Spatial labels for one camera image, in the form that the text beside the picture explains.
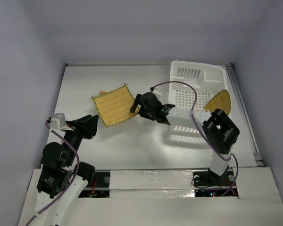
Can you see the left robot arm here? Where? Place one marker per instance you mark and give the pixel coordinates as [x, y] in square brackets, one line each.
[63, 176]

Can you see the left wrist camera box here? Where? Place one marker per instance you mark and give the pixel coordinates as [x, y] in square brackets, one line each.
[57, 121]

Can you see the fan-shaped woven bamboo plate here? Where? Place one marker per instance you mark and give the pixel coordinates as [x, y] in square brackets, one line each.
[102, 93]

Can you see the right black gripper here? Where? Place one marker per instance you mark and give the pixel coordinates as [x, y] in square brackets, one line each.
[141, 102]

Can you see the square green-edged bamboo mat plate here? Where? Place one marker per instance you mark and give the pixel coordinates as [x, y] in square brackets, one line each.
[114, 107]

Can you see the white plastic dish rack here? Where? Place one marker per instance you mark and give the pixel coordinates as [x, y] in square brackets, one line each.
[193, 85]

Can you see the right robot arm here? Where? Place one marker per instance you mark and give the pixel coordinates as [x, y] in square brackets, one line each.
[216, 128]

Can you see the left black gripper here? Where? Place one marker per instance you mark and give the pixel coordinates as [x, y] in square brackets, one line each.
[87, 125]

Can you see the white foam front bar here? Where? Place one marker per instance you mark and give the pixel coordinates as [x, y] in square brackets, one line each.
[151, 184]

